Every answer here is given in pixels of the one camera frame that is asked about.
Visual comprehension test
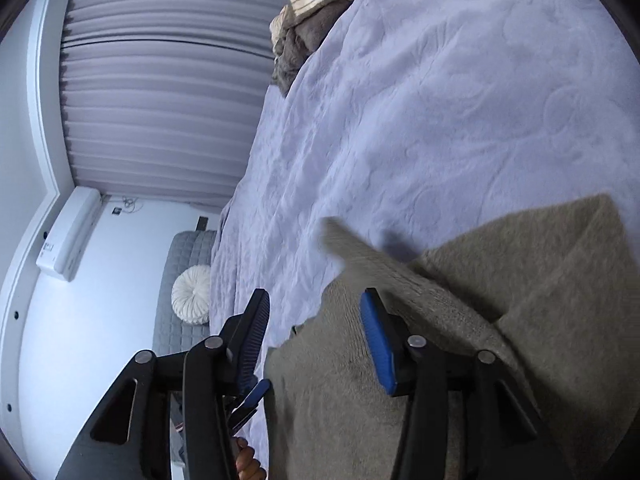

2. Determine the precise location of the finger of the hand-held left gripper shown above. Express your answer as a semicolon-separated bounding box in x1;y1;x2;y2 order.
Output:
229;378;273;433

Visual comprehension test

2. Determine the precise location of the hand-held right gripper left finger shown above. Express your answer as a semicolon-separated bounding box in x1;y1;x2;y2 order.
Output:
55;288;271;480

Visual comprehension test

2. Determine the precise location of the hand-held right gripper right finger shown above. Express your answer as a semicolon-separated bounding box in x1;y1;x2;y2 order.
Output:
359;287;571;480

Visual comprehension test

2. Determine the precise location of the brown knit sweater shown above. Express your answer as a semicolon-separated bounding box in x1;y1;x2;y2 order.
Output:
262;192;640;480

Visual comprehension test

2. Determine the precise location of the pile of striped brown clothes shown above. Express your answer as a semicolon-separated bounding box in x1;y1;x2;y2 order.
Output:
270;0;392;98

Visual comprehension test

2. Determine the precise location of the person's left hand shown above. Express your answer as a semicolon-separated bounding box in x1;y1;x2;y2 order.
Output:
233;437;269;480

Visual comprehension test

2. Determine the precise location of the white round pleated pillow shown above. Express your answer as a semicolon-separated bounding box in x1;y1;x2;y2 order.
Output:
171;265;212;325

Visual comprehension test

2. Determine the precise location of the grey headboard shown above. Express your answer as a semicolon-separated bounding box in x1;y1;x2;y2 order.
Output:
151;230;219;359

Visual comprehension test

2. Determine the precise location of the white air conditioner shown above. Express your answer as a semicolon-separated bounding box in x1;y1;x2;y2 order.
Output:
36;186;104;282

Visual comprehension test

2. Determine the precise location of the lavender fleece blanket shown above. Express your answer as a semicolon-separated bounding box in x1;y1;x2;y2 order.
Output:
207;0;640;480

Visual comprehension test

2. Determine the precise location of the grey pleated curtain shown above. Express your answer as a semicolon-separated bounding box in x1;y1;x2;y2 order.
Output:
60;0;297;214

